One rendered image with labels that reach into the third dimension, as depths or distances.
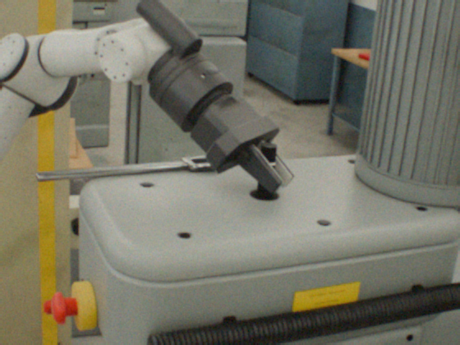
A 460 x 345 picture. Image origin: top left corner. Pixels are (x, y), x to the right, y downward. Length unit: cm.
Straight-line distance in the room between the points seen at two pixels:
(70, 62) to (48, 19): 147
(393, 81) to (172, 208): 32
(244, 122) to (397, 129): 20
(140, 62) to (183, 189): 17
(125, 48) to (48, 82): 25
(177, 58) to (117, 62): 8
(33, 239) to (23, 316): 34
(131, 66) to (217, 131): 14
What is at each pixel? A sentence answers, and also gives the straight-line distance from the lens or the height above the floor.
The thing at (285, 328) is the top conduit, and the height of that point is 180.
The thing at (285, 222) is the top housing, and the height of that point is 189.
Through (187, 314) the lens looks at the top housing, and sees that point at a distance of 81.
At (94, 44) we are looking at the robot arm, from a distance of 103.
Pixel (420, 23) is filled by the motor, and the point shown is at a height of 212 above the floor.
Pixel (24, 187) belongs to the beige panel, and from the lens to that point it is 271.
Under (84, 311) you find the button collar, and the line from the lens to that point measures 89.
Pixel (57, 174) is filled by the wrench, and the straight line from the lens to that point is 94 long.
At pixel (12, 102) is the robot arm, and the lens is 117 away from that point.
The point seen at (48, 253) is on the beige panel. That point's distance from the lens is 284.
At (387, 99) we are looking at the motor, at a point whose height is 202.
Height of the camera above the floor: 225
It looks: 21 degrees down
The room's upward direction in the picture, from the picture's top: 5 degrees clockwise
